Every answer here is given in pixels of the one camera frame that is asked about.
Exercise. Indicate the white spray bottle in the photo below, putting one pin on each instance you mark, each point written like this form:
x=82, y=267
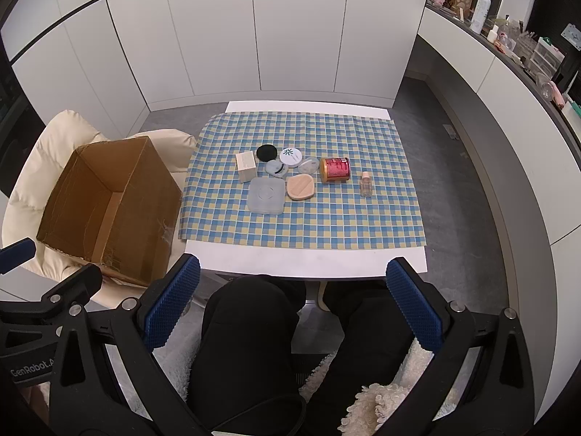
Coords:
x=481, y=11

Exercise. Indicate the person's leg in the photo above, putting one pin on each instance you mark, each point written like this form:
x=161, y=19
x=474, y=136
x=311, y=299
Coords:
x=372, y=340
x=245, y=349

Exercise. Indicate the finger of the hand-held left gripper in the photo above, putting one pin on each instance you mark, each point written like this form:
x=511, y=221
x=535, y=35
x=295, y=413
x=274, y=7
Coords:
x=18, y=254
x=75, y=284

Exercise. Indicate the small beige carton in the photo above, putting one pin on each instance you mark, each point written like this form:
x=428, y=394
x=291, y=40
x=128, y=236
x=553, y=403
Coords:
x=246, y=168

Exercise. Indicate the blue yellow checkered tablecloth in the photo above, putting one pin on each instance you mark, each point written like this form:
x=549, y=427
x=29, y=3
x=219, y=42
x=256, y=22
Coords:
x=317, y=218

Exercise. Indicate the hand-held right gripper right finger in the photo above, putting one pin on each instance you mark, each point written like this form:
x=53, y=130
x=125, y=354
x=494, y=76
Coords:
x=415, y=304

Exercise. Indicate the large cardboard box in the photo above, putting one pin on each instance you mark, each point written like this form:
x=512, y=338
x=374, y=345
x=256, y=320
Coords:
x=150, y=218

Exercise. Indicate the white fleece cover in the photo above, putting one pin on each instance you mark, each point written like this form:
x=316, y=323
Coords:
x=376, y=404

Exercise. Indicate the black round puff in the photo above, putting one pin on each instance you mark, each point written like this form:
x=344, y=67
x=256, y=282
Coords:
x=266, y=152

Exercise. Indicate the small clear jar black band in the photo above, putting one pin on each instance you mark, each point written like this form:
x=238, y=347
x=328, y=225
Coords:
x=277, y=168

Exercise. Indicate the white wardrobe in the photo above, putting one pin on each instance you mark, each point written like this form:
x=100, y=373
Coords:
x=272, y=32

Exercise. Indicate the orange yellow jar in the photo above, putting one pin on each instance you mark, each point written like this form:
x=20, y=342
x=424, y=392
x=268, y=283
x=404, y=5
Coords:
x=336, y=170

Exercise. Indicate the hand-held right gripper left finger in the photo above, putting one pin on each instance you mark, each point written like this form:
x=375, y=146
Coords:
x=174, y=304

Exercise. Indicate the clear drawer organizer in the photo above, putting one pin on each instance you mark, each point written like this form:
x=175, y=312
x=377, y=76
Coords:
x=547, y=57

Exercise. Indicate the white round compact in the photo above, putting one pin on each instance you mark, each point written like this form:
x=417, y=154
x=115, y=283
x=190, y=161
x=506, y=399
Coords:
x=291, y=156

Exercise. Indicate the small glass bottle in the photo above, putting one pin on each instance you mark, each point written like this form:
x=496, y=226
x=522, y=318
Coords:
x=366, y=186

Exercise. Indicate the person's right leg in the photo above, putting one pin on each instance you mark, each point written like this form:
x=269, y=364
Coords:
x=372, y=340

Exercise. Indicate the clear round case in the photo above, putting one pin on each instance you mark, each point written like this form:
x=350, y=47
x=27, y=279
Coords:
x=308, y=166

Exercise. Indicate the peach powder puff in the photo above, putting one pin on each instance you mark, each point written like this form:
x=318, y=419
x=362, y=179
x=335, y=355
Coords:
x=299, y=187

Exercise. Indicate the cream padded armchair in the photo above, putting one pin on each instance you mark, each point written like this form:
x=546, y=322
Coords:
x=50, y=145

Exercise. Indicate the person's left leg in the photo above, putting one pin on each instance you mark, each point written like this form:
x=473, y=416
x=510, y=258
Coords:
x=245, y=349

